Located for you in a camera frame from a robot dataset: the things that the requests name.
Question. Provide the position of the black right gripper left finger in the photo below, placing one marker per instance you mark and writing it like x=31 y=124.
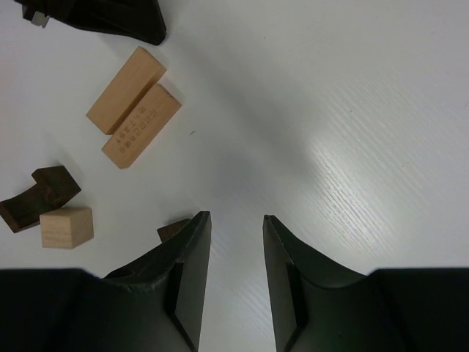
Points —
x=182 y=264

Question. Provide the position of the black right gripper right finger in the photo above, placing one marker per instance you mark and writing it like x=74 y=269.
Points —
x=316 y=304

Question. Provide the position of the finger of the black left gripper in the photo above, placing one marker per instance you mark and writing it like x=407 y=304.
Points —
x=139 y=19

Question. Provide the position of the plain long light wood block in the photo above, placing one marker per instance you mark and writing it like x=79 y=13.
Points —
x=140 y=72

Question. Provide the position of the engraved long light wood block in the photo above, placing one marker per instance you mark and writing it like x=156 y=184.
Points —
x=141 y=126

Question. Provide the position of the dark wood arch block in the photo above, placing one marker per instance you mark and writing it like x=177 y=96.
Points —
x=54 y=187

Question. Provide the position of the dark wood cube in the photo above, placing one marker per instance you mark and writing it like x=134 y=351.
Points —
x=170 y=230

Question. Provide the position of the light wood cube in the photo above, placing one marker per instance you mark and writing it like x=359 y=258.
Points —
x=66 y=228

